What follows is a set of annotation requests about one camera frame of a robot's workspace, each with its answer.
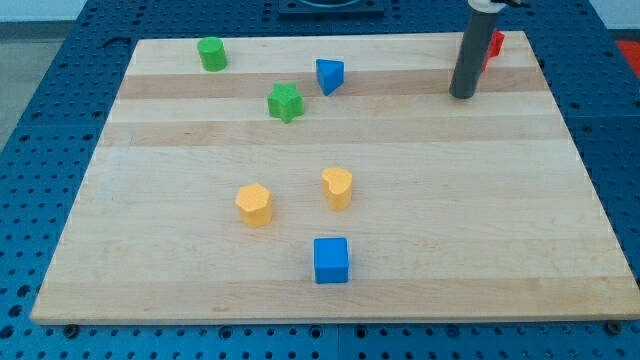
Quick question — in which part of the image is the blue triangle block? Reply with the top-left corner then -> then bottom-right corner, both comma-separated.
316,59 -> 344,96

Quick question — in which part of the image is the blue cube block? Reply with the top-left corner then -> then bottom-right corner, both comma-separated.
313,237 -> 350,284

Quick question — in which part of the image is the yellow heart block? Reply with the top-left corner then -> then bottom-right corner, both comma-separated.
321,167 -> 353,211

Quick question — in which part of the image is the green cylinder block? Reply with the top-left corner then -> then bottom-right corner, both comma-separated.
197,37 -> 227,72

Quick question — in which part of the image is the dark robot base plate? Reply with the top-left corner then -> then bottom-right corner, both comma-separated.
276,0 -> 385,17

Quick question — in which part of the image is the wooden board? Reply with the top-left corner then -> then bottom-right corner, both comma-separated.
31,31 -> 639,325

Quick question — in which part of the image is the green star block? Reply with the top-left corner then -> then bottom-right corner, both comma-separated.
267,83 -> 304,124

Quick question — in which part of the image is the yellow hexagon block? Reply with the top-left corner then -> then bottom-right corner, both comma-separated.
235,183 -> 274,228

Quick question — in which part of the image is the red block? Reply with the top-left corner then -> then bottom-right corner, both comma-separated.
481,29 -> 505,72

